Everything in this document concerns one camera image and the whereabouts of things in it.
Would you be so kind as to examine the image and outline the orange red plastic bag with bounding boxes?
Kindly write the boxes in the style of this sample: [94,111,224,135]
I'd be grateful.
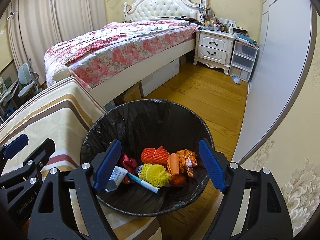
[169,174,187,187]

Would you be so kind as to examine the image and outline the orange foil snack wrapper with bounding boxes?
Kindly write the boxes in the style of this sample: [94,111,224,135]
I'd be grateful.
[176,149,198,178]

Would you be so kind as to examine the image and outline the teal white marker pen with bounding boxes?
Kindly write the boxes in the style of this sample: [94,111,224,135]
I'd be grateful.
[127,172,159,193]

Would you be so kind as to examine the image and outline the yellow foam fruit net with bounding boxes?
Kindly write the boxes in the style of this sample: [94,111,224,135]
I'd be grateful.
[139,164,171,187]

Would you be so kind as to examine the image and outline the orange foam fruit net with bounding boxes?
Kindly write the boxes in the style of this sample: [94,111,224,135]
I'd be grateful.
[140,146,170,166]

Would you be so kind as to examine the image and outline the white squeeze tube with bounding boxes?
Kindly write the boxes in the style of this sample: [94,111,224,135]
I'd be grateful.
[105,166,127,192]

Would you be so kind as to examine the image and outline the orange paper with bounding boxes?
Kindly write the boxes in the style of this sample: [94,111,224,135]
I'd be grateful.
[167,153,180,175]

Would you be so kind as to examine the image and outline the black lined trash bin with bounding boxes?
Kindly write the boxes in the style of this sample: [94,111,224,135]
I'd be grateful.
[80,99,213,217]

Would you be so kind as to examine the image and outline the study desk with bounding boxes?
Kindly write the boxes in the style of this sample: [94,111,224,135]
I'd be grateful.
[1,80,20,122]

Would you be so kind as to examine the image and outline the striped bed sheet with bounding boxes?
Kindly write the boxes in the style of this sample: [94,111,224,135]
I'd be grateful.
[1,78,162,239]

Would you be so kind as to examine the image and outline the grey blue desk chair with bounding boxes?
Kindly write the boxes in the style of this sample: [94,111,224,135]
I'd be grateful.
[18,59,42,98]

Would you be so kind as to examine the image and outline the white round bedpost knob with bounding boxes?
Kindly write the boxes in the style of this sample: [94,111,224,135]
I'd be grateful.
[54,65,72,82]

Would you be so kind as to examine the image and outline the floral pink bed quilt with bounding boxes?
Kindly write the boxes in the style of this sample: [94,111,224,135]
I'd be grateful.
[44,20,197,90]

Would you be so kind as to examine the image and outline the beige curtains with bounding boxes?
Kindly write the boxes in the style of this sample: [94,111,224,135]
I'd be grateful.
[6,0,107,84]

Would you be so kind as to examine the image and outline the white storage box under bed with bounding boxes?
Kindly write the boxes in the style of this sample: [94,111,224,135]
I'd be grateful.
[141,58,180,96]

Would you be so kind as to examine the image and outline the clear plastic drawer unit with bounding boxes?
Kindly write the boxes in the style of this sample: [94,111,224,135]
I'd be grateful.
[228,38,258,82]

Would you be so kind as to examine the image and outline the white nightstand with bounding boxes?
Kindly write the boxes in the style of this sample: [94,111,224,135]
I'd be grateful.
[194,27,236,75]

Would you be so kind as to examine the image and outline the white tufted headboard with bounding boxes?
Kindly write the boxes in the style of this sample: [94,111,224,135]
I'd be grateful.
[123,0,208,22]

